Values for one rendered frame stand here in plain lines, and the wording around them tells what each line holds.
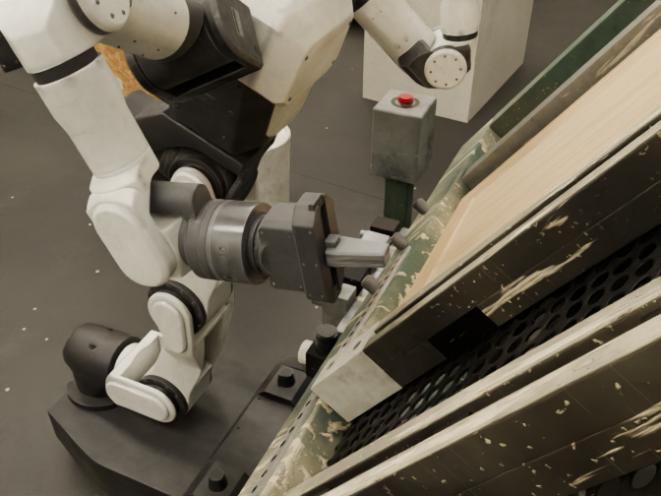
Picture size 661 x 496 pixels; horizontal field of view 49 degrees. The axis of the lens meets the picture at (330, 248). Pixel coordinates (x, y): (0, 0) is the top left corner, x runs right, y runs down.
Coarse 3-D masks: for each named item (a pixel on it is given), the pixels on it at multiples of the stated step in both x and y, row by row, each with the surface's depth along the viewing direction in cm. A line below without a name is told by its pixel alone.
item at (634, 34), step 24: (648, 24) 115; (624, 48) 118; (576, 72) 128; (600, 72) 122; (552, 96) 130; (576, 96) 126; (528, 120) 132; (552, 120) 130; (504, 144) 137; (480, 168) 142
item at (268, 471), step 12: (396, 264) 124; (384, 288) 118; (372, 300) 118; (360, 324) 111; (348, 336) 112; (312, 396) 101; (312, 408) 98; (300, 420) 96; (288, 432) 97; (288, 444) 93; (276, 456) 92; (264, 468) 93; (264, 480) 89; (252, 492) 89
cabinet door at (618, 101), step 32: (640, 64) 105; (608, 96) 107; (640, 96) 92; (544, 128) 126; (576, 128) 108; (608, 128) 94; (512, 160) 128; (544, 160) 110; (576, 160) 95; (480, 192) 132; (512, 192) 112; (544, 192) 97; (448, 224) 134; (480, 224) 113; (448, 256) 116; (416, 288) 116
